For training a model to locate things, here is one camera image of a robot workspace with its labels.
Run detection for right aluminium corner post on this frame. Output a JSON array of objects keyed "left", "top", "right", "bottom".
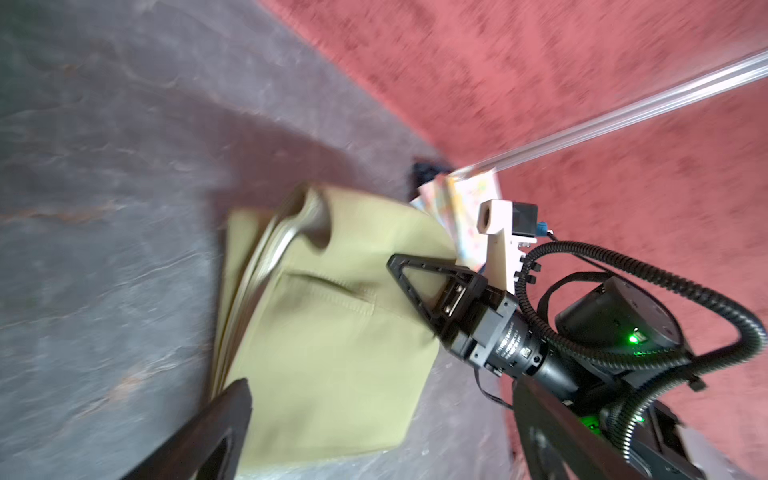
[{"left": 453, "top": 50, "right": 767, "bottom": 178}]

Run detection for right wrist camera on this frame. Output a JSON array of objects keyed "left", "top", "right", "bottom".
[{"left": 478, "top": 199, "right": 539, "bottom": 293}]

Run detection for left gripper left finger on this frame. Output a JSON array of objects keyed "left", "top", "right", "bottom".
[{"left": 125, "top": 379, "right": 252, "bottom": 480}]

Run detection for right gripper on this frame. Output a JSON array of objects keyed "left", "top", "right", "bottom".
[{"left": 387, "top": 254, "right": 579, "bottom": 399}]

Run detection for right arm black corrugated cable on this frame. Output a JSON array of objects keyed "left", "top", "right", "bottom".
[{"left": 514, "top": 241, "right": 768, "bottom": 463}]

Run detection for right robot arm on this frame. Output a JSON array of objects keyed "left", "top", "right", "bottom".
[{"left": 388, "top": 241, "right": 766, "bottom": 479}]

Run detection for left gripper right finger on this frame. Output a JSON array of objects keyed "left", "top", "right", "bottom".
[{"left": 513, "top": 377, "right": 644, "bottom": 479}]

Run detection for pastel patterned skirt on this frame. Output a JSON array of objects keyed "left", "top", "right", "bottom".
[{"left": 410, "top": 169, "right": 501, "bottom": 271}]

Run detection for blue denim skirt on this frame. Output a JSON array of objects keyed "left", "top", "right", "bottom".
[{"left": 411, "top": 160, "right": 453, "bottom": 189}]

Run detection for olive green skirt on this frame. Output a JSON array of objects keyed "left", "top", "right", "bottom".
[{"left": 210, "top": 184, "right": 456, "bottom": 476}]

